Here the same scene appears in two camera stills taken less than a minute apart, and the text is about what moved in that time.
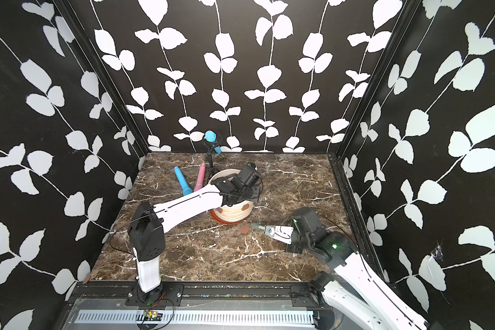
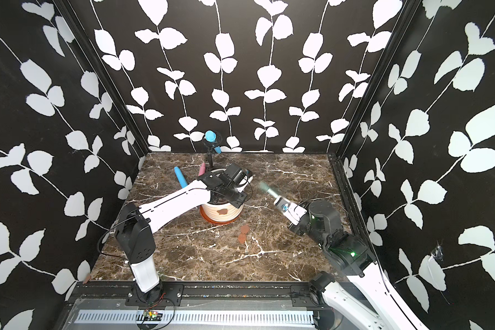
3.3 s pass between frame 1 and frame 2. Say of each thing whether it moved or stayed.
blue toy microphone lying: stayed
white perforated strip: stayed
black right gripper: moved
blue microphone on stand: stayed
